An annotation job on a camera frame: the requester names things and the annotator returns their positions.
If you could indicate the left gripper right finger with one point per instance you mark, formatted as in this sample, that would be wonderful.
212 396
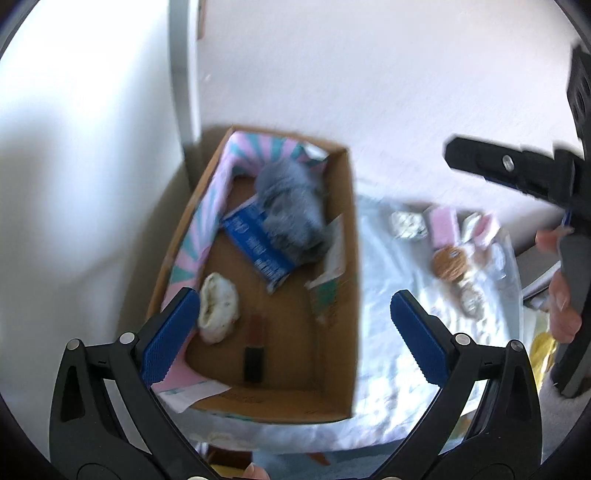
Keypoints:
504 439

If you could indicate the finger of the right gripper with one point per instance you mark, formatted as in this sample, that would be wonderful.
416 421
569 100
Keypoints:
555 179

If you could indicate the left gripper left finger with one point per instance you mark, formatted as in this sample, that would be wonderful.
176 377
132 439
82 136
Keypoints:
106 422

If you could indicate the white patterned sock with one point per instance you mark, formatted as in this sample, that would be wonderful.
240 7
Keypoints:
219 309

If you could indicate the grey fluffy plush cloth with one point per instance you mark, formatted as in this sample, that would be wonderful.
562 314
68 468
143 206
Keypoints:
292 196

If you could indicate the person's right hand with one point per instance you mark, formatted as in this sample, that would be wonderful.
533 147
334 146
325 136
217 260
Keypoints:
565 322

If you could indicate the yellow green bedding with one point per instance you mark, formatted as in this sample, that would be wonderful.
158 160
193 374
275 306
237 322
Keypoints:
540 343

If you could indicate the pink fluffy sock pair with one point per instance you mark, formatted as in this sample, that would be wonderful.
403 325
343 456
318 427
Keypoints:
480 229

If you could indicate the pink fluffy rolled sock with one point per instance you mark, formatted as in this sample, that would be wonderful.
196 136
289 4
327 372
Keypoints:
443 226

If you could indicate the floral blue white cloth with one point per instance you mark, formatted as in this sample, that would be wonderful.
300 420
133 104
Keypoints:
402 362

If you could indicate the black brown lipstick tube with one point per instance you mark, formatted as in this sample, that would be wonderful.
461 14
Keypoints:
253 356

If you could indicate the white star print sock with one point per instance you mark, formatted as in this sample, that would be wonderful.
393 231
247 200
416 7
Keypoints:
408 225

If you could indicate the green white card paper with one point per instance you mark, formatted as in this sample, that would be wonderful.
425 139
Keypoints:
324 289

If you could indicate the cardboard box pink teal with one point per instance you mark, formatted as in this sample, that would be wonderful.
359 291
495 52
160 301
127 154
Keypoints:
309 369

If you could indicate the blue white packet box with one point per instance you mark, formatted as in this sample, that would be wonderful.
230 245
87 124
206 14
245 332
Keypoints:
245 229

